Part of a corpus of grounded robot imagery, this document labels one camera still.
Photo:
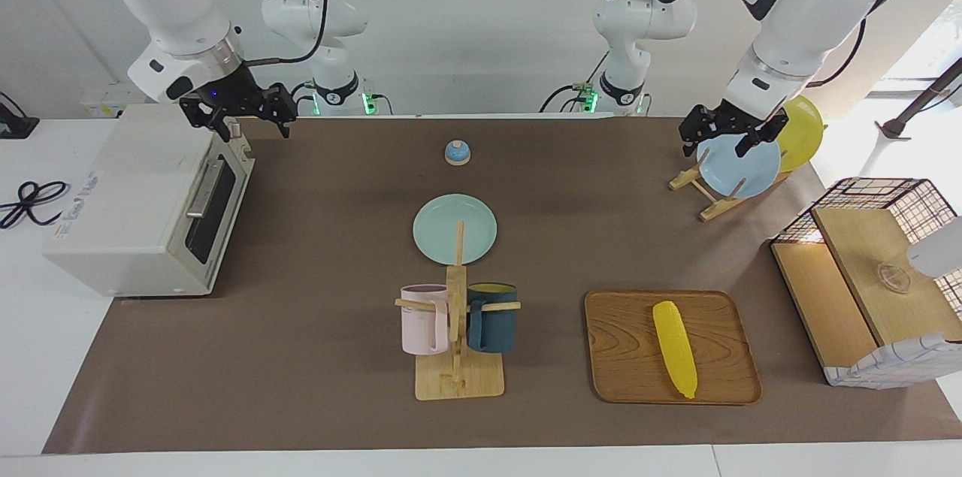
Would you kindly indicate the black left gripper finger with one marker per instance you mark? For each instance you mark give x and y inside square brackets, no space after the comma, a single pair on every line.
[749,144]
[688,143]

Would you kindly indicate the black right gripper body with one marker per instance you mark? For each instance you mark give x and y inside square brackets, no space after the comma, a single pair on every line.
[240,98]

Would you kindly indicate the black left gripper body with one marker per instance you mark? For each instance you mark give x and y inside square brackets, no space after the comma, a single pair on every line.
[725,118]

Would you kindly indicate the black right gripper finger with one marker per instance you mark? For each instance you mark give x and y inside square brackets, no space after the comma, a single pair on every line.
[284,124]
[222,130]

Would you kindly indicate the mint green plate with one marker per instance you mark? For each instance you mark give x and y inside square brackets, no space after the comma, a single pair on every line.
[436,233]

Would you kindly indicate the yellow corn cob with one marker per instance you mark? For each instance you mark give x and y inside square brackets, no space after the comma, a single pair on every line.
[674,349]

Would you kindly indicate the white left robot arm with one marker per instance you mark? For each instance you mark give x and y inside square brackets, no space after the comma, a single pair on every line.
[804,4]

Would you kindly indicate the white toaster oven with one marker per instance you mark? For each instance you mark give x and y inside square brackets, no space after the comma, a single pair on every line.
[120,199]

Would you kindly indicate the light blue plate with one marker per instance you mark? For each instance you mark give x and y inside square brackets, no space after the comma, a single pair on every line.
[740,173]

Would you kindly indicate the yellow plate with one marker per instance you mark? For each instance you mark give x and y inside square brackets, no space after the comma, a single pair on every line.
[804,135]

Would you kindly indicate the wooden plate rack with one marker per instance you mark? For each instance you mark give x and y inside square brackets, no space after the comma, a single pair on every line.
[720,208]

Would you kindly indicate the white power strip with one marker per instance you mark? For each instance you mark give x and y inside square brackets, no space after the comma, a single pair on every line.
[105,105]

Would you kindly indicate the light wooden shelf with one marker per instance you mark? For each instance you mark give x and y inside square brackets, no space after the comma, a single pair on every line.
[864,244]

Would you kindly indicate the small blue dome bell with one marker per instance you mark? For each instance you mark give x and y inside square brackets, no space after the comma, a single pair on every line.
[457,153]

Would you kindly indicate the black tripod pole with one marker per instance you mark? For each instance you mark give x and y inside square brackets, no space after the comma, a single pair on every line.
[921,101]

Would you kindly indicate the small clear glass dish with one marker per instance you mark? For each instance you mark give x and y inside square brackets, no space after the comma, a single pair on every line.
[893,278]

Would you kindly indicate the black stand base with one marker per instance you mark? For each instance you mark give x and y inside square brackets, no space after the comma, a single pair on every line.
[15,125]

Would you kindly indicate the white rounded object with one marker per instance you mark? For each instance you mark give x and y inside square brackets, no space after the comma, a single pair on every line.
[939,252]

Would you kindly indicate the brown wooden tray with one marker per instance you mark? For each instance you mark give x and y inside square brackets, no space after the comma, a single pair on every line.
[627,357]

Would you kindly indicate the brown table mat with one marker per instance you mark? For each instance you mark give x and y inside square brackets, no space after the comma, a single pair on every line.
[301,357]

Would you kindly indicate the pink mug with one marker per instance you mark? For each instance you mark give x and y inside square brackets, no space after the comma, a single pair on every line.
[421,323]

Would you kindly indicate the dark blue mug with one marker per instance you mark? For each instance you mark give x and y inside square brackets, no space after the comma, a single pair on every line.
[496,327]

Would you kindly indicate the white checked cloth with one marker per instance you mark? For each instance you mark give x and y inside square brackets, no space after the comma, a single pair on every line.
[894,368]

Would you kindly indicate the wooden mug rack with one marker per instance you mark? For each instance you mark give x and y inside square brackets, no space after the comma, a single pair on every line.
[457,379]

